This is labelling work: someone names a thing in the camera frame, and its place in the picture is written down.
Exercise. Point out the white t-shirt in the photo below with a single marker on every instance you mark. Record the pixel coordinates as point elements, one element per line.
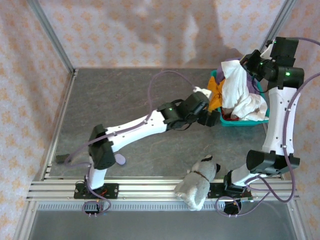
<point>237,85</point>

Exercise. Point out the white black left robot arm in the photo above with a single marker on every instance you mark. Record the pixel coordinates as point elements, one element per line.
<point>135,127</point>

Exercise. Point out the purple t-shirt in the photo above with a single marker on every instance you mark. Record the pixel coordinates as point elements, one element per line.
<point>220,75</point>

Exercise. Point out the orange t-shirt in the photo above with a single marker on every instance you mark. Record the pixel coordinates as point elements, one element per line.
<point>215,87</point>

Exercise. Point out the red cloth item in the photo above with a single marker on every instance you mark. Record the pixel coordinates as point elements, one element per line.
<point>227,117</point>

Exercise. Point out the teal plastic basket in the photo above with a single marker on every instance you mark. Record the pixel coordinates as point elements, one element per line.
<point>240,123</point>

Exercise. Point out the grey white plush toy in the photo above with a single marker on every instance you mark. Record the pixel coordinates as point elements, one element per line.
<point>197,185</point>

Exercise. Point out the small lavender oval object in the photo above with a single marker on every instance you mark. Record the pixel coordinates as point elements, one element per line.
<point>121,160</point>

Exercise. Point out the black connector box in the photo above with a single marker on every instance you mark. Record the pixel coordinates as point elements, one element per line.
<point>93,208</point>
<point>232,208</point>

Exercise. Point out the grey metal sheet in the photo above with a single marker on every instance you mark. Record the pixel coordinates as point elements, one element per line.
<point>160,226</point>

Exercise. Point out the aluminium frame post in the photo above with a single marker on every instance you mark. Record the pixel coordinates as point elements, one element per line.
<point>277,25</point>
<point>51,35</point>

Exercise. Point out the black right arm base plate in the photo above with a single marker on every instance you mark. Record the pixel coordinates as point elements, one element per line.
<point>215,191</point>

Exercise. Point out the aluminium mounting rail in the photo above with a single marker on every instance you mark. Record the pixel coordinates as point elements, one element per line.
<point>150,190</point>

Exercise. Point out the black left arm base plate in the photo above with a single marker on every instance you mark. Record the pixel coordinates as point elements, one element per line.
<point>112,191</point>

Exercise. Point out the aluminium frame leg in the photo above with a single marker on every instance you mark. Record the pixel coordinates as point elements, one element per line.
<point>297,222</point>
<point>23,222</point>

